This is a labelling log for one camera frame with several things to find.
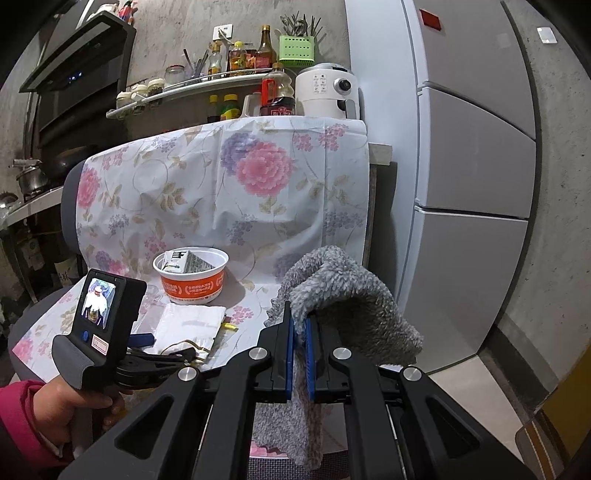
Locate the yellow wooden furniture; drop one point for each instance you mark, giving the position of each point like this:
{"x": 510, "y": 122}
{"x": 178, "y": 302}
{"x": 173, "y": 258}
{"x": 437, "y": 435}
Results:
{"x": 568, "y": 415}

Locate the large oil bottle red label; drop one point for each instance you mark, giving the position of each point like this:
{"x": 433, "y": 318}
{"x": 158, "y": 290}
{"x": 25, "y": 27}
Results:
{"x": 277, "y": 99}

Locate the white wall switch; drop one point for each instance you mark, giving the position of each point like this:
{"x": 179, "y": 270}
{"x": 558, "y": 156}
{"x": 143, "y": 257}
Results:
{"x": 547, "y": 35}

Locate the green yellow-capped bottle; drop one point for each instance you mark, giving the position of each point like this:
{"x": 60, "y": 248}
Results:
{"x": 229, "y": 108}

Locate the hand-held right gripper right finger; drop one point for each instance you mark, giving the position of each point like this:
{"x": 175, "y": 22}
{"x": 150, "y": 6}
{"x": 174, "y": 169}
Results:
{"x": 310, "y": 360}

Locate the white orange instant noodle bowl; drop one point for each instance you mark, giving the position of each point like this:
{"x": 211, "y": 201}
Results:
{"x": 194, "y": 288}

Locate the white lidded spice jar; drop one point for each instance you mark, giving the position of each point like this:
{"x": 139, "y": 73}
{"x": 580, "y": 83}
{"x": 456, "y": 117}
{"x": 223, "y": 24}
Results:
{"x": 124, "y": 100}
{"x": 155, "y": 87}
{"x": 139, "y": 93}

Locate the grey white drink carton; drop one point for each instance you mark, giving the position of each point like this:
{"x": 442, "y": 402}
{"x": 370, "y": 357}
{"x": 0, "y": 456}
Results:
{"x": 191, "y": 262}

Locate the black range hood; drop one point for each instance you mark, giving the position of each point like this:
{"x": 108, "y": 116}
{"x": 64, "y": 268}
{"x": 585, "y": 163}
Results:
{"x": 83, "y": 60}

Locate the green utensil holder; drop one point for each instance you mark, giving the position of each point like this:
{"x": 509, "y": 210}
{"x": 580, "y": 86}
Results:
{"x": 295, "y": 50}

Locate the white jug red cap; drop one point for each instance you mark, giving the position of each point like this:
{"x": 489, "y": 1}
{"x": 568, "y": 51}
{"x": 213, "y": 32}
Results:
{"x": 251, "y": 106}

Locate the round metal lid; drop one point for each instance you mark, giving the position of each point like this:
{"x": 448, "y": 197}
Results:
{"x": 8, "y": 205}

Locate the grey fluffy cloth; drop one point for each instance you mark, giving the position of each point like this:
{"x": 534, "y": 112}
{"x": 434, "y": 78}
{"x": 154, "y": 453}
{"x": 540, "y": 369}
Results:
{"x": 341, "y": 295}

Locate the white corner shelf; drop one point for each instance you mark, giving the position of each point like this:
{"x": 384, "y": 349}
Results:
{"x": 207, "y": 83}

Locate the glass cup with utensils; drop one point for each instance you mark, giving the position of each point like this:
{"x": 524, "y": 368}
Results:
{"x": 194, "y": 69}

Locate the tall dark sauce bottle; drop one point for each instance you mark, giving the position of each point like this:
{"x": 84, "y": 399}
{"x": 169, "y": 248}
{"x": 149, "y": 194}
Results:
{"x": 266, "y": 55}

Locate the black wok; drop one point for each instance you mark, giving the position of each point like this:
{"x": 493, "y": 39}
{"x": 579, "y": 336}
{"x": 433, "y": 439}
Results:
{"x": 69, "y": 159}

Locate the grey office chair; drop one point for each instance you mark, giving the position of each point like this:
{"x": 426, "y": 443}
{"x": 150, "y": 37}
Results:
{"x": 71, "y": 207}

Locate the metal pot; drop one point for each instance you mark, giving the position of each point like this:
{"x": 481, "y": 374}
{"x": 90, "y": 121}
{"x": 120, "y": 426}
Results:
{"x": 32, "y": 177}

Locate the dark bottle yellow cap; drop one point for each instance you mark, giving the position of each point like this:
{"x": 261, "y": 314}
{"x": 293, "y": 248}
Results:
{"x": 213, "y": 110}

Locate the person's left hand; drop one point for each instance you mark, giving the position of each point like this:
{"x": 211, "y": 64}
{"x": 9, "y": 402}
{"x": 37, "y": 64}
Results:
{"x": 55, "y": 406}

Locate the red fridge magnet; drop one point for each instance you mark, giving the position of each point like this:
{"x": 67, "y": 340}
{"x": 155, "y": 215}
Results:
{"x": 430, "y": 19}

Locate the silver refrigerator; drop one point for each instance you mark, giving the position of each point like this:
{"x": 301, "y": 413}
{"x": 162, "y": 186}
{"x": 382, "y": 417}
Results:
{"x": 471, "y": 175}

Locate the bundle of metal utensils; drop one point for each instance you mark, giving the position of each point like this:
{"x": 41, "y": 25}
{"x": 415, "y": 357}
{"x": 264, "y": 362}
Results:
{"x": 300, "y": 25}

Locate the red seasoning packet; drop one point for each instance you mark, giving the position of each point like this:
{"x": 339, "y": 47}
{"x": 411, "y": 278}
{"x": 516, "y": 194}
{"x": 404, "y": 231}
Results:
{"x": 250, "y": 60}

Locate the white cloth bag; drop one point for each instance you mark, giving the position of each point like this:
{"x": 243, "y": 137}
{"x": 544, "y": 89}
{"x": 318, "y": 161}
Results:
{"x": 184, "y": 323}

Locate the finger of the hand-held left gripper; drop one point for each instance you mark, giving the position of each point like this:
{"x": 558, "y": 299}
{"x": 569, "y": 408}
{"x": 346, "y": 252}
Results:
{"x": 142, "y": 340}
{"x": 157, "y": 367}

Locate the white air fryer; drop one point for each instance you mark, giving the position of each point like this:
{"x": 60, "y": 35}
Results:
{"x": 318, "y": 99}

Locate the white wall outlet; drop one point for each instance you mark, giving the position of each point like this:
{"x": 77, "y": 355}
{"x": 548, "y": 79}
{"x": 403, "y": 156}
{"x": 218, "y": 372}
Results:
{"x": 222, "y": 32}

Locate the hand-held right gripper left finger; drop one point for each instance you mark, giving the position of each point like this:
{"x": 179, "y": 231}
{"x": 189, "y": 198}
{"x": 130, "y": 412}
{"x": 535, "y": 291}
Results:
{"x": 289, "y": 350}

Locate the floral printed cloth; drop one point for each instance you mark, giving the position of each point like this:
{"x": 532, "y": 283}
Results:
{"x": 194, "y": 203}

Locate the clear bottle yellow cap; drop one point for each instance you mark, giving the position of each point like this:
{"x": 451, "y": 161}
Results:
{"x": 215, "y": 62}

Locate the yellow oil bottle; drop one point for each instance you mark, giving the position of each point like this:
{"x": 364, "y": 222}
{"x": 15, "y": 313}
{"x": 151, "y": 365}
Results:
{"x": 238, "y": 60}

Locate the glass jar red lid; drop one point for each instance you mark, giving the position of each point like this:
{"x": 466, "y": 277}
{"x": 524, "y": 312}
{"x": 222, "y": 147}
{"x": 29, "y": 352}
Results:
{"x": 174, "y": 77}

